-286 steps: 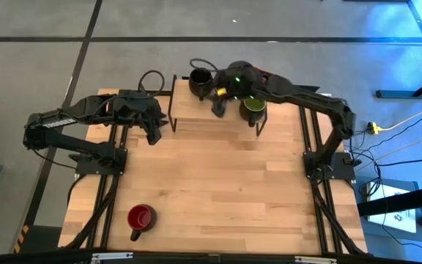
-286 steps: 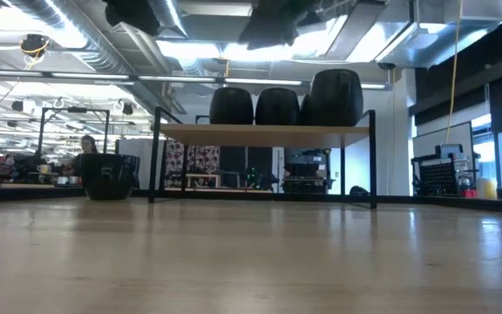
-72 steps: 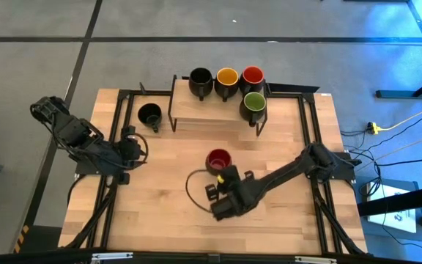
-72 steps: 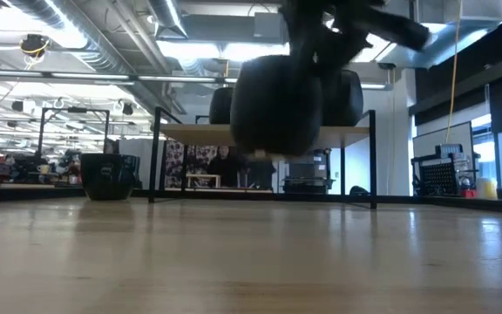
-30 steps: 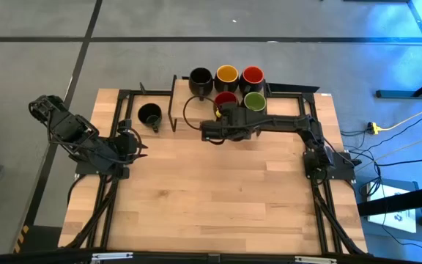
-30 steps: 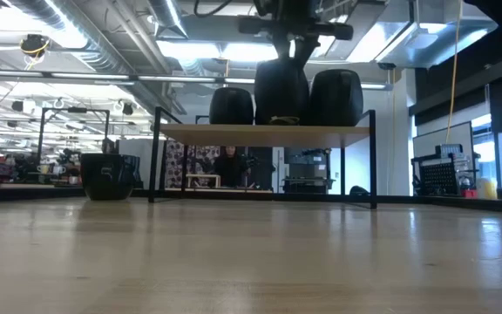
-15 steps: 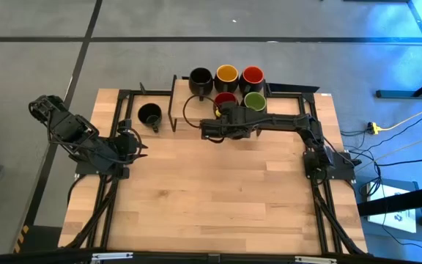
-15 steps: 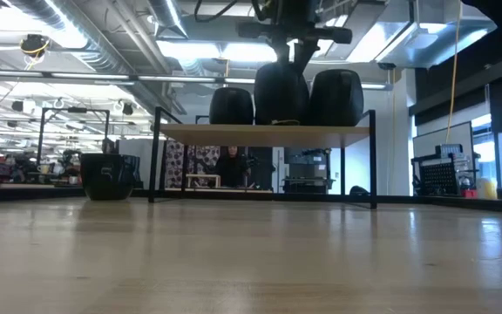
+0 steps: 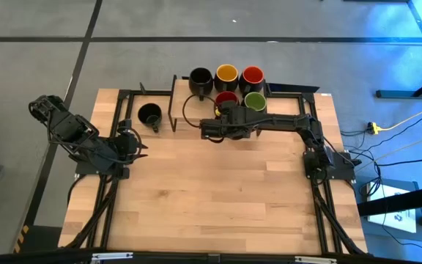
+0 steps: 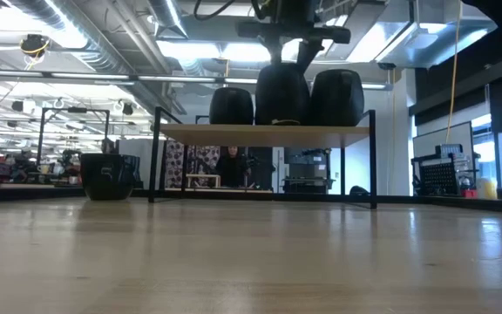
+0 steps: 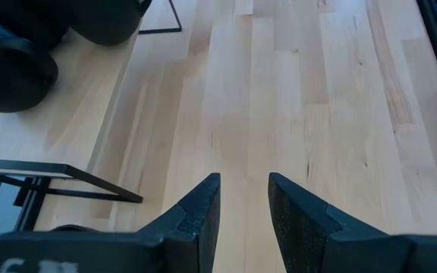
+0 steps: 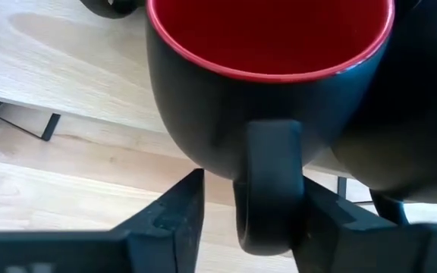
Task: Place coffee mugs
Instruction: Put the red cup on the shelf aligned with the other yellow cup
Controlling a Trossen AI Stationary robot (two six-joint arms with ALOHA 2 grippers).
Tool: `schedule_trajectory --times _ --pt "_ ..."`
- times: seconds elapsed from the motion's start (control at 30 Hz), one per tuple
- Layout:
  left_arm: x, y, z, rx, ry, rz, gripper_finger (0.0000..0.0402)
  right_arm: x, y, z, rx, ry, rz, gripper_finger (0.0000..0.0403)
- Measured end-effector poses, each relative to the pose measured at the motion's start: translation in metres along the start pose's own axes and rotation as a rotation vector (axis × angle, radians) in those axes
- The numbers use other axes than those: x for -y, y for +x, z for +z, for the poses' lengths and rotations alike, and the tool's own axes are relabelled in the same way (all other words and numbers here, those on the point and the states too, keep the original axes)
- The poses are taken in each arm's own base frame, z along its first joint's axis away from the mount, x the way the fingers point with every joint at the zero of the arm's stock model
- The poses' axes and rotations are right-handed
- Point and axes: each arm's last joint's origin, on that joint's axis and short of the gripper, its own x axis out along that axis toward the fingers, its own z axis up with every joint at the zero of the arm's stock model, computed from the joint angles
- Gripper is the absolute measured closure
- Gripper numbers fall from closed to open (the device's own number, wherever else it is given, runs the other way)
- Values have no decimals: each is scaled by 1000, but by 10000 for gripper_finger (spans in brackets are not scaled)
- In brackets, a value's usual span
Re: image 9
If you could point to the yellow power plug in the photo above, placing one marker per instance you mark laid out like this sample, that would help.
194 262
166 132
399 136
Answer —
374 128

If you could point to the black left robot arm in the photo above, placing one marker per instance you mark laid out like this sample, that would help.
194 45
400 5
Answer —
75 132

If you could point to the black mug yellow inside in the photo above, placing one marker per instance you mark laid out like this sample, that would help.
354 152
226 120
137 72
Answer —
226 72

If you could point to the black stand bar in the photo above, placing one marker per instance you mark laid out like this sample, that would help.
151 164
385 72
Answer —
401 201

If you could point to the black aluminium rig frame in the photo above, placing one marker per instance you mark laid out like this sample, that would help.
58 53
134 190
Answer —
152 93

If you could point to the white box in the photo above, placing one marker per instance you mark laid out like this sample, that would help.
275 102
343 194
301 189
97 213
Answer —
390 209

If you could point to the black mug green inside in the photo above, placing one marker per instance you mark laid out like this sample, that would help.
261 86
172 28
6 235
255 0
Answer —
255 100

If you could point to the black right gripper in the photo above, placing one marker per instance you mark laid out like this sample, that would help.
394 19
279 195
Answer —
233 126

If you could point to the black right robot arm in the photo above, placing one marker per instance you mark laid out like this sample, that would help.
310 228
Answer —
288 122

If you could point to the silver bracket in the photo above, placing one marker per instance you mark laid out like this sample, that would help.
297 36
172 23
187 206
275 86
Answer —
112 256
315 260

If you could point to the black mug orange-red inside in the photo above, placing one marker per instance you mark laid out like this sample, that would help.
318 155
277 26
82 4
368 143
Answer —
252 74

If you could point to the wooden shelf black metal frame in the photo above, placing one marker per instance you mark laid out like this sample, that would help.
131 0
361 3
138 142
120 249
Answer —
196 110

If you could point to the dark flat panel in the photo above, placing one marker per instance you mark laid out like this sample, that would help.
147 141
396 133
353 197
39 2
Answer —
295 88

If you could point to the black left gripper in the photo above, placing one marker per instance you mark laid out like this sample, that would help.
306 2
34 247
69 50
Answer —
127 146

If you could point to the dark table frame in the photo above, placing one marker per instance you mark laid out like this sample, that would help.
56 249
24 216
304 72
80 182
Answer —
398 94

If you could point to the black mug dark red inside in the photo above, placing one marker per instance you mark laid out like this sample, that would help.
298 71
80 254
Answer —
225 96

